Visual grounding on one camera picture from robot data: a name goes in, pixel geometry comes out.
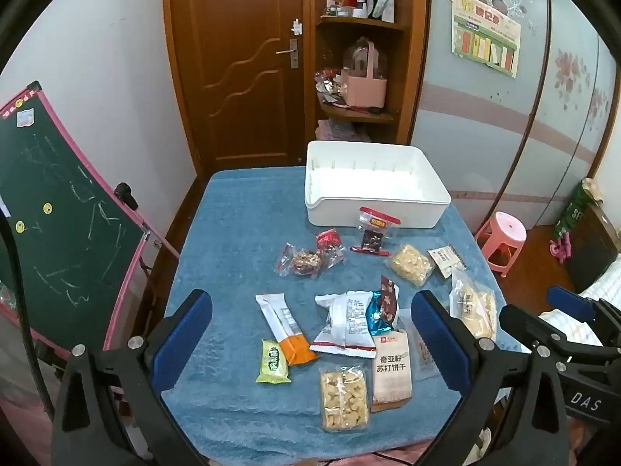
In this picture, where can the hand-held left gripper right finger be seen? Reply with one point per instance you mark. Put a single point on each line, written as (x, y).
(439, 340)

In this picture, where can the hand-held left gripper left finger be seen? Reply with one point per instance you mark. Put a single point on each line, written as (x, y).
(182, 344)

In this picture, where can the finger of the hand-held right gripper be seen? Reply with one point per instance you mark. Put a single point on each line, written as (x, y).
(529, 325)
(570, 301)

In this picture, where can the clear packet of brown bars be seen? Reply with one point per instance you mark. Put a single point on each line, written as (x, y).
(424, 354)

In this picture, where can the clear packet of pale pastries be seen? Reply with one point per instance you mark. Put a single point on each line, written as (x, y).
(473, 306)

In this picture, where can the beige cracker packet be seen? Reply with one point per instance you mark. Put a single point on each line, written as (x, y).
(392, 374)

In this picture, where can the blue foil snack packet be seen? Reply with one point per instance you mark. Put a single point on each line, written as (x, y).
(377, 318)

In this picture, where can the brown and red snack packet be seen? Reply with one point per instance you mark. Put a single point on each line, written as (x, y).
(389, 296)

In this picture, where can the clear packet of yellow crackers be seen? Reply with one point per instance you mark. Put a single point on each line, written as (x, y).
(411, 264)

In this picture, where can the small white snack packet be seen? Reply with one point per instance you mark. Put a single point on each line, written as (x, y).
(446, 259)

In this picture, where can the small green snack packet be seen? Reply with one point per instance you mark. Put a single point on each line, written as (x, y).
(273, 361)

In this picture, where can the white packet with red strip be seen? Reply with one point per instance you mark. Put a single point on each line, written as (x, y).
(342, 325)

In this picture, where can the long white and orange packet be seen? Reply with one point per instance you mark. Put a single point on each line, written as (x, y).
(281, 320)

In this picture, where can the clear packet with red label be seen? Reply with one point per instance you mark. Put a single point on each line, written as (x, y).
(373, 240)

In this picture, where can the small red snack packet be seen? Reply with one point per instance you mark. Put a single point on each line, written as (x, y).
(329, 245)

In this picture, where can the clear packet of nuts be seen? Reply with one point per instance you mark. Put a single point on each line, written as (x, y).
(303, 263)

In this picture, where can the white plastic bin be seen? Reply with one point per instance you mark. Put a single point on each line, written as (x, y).
(330, 208)

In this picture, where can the checkered bed sheet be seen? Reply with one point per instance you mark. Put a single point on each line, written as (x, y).
(606, 281)

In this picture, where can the pink toy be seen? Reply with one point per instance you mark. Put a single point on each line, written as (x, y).
(560, 251)

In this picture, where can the dark wooden headboard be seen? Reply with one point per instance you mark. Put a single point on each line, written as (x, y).
(594, 247)

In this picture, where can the green bag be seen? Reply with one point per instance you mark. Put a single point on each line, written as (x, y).
(575, 213)

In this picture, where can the pink plastic stool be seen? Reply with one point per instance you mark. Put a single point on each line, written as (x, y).
(507, 228)

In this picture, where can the blue table cloth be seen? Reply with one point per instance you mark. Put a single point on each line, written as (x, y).
(233, 233)

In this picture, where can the flowered sliding wardrobe doors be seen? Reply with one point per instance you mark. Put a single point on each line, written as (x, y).
(465, 145)

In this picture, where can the folded pink cloth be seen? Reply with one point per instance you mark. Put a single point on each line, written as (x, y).
(339, 131)

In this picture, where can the pink basket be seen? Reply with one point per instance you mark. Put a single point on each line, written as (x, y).
(364, 92)

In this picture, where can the pile of foil wrappers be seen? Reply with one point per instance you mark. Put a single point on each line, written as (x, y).
(330, 87)

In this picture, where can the brown wooden door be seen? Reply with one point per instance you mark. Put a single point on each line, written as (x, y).
(242, 58)

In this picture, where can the wooden corner shelf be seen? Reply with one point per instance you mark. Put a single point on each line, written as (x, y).
(361, 23)

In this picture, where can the white door hook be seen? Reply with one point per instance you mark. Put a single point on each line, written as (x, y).
(296, 26)

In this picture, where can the group of bottles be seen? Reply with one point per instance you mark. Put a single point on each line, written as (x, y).
(361, 7)

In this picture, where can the green chalkboard with pink frame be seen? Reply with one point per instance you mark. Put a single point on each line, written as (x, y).
(63, 233)

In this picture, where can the wall poster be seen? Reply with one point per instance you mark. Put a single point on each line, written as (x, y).
(485, 39)

